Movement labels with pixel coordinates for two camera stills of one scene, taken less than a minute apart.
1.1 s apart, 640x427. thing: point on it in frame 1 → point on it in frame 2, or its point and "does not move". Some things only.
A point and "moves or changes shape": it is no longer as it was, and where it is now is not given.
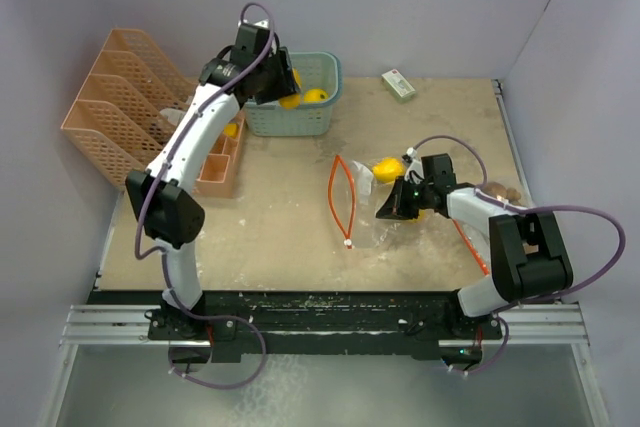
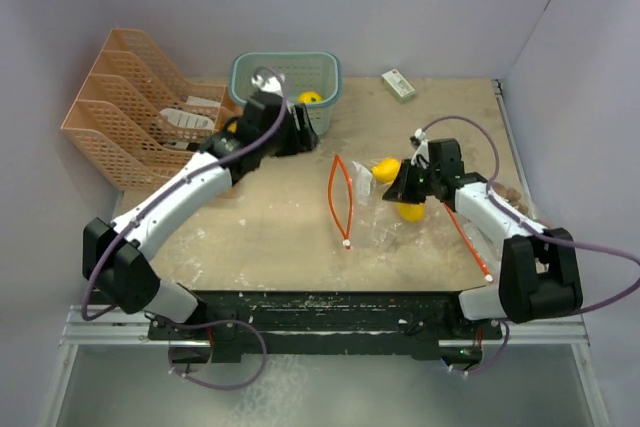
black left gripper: [285, 85] → [301, 139]
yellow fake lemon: [315, 96] moves or changes shape
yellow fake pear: [387, 169] does not move
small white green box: [396, 83] does not move
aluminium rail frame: [97, 324] does not move
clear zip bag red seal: [356, 191] does not move
